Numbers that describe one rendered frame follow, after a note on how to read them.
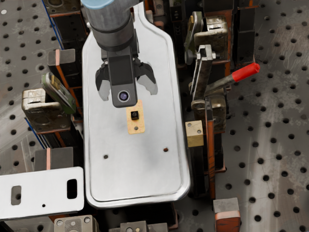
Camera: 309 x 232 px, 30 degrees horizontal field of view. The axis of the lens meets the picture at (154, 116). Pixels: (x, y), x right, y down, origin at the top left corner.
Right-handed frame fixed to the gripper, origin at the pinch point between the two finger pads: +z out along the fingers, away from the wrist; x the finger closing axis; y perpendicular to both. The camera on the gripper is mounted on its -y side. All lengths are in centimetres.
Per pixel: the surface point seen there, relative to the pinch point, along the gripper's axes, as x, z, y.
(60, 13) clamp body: 18.6, 15.0, 38.5
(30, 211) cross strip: 23.4, 8.3, -19.1
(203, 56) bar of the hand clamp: -15.9, -12.2, -0.3
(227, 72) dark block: -23.8, 28.8, 22.2
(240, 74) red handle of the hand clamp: -22.9, -4.7, -0.7
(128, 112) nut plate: 1.3, 8.0, 1.2
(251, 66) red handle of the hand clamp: -25.2, -6.4, -0.3
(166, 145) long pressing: -6.2, 8.4, -7.8
